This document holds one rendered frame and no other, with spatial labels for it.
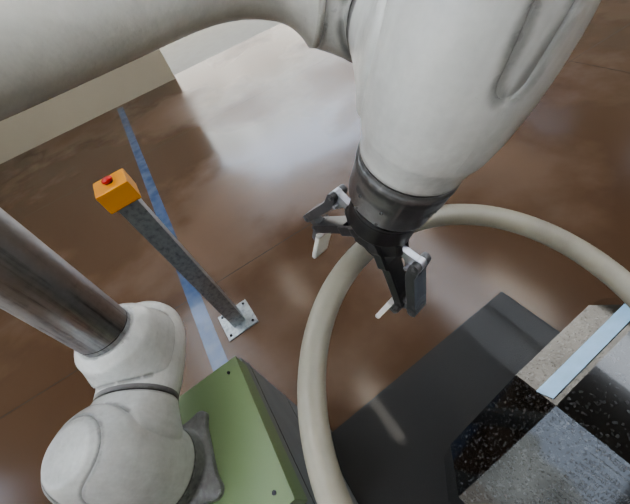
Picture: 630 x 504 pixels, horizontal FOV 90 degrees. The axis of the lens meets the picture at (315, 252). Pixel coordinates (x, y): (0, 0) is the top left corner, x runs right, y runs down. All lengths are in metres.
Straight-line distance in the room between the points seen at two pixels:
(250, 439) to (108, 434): 0.28
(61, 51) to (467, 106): 0.24
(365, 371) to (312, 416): 1.35
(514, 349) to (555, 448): 0.93
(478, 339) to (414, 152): 1.57
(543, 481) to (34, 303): 0.96
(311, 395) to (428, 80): 0.28
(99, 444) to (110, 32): 0.55
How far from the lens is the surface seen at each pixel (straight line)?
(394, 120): 0.21
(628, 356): 0.93
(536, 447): 0.88
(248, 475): 0.78
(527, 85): 0.21
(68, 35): 0.27
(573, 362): 0.91
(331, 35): 0.32
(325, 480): 0.34
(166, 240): 1.47
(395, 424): 1.60
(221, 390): 0.86
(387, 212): 0.27
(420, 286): 0.39
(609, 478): 0.87
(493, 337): 1.77
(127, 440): 0.66
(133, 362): 0.70
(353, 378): 1.68
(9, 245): 0.57
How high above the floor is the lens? 1.59
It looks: 49 degrees down
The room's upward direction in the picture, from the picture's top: 22 degrees counter-clockwise
